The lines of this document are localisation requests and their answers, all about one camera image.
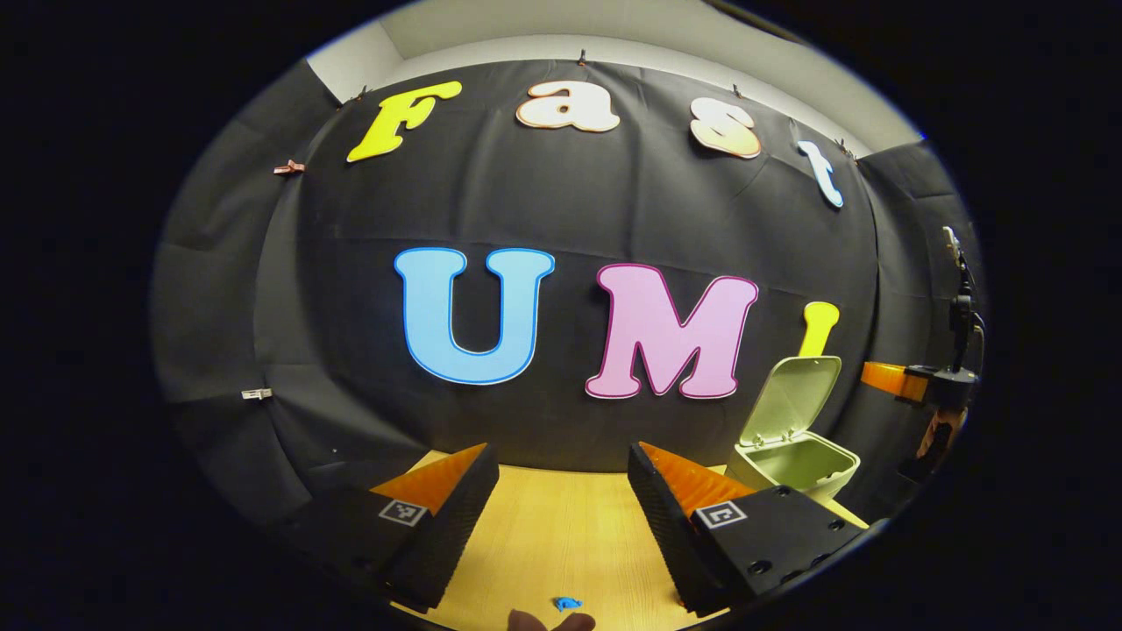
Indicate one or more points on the white clip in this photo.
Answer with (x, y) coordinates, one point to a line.
(257, 394)

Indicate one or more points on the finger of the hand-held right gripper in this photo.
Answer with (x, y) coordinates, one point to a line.
(885, 379)

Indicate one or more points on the wooden desktop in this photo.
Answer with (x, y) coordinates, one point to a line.
(561, 526)

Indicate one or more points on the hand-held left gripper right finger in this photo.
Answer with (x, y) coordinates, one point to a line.
(666, 526)

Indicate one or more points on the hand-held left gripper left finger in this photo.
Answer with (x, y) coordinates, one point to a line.
(451, 526)

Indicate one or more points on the light green desktop garbage bin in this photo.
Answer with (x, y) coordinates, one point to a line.
(793, 399)

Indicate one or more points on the blue paper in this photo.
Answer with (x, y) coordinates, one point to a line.
(567, 603)

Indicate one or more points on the black backdrop cloth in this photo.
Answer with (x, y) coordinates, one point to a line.
(526, 193)

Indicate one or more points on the pink clip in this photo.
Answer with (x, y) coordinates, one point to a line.
(289, 166)

